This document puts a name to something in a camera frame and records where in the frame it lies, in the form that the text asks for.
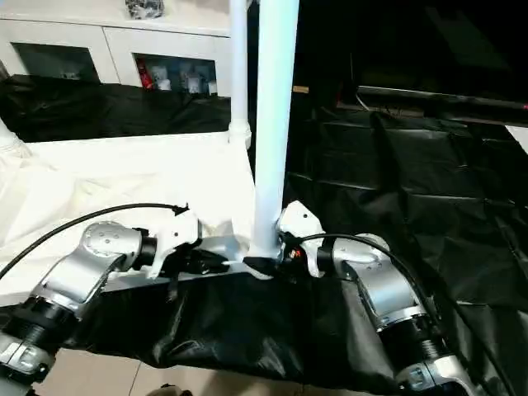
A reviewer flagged white plastic table top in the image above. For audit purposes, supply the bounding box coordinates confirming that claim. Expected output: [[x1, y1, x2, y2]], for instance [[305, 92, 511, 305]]
[[0, 130, 281, 309]]

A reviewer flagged white plastic table leg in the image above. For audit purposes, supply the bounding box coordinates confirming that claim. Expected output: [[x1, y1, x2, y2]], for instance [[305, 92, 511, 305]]
[[226, 0, 253, 149], [246, 0, 301, 261], [0, 119, 34, 160]]

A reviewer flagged black plastic mat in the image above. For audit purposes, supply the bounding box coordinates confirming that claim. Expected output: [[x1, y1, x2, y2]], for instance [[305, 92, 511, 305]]
[[0, 73, 528, 396]]

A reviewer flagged white glass-door cabinet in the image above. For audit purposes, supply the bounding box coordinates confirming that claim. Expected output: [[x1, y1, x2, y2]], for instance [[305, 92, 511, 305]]
[[0, 0, 234, 98]]

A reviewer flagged white flat board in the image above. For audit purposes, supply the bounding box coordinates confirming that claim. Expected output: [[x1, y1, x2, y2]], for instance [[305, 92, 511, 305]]
[[506, 125, 528, 154]]

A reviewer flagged grey object on cabinet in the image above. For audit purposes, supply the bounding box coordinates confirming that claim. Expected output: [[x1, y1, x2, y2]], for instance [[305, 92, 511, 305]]
[[125, 0, 167, 20]]

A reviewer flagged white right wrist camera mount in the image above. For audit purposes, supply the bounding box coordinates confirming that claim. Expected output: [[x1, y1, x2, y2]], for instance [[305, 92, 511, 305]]
[[275, 200, 328, 277]]

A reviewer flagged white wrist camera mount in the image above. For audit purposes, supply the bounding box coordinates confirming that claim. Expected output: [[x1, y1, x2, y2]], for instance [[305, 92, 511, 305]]
[[146, 210, 203, 280], [275, 200, 328, 277]]

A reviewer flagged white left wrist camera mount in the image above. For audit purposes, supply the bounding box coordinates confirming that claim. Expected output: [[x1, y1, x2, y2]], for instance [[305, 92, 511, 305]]
[[146, 210, 203, 280]]

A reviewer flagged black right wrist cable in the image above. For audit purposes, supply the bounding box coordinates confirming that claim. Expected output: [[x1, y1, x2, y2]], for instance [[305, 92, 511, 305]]
[[284, 233, 512, 396]]

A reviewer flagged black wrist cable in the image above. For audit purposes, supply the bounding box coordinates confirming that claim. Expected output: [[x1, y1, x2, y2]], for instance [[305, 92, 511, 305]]
[[0, 201, 191, 281], [284, 233, 512, 396]]

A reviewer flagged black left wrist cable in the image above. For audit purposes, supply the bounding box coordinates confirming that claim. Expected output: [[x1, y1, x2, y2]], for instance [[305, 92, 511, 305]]
[[0, 201, 191, 281]]

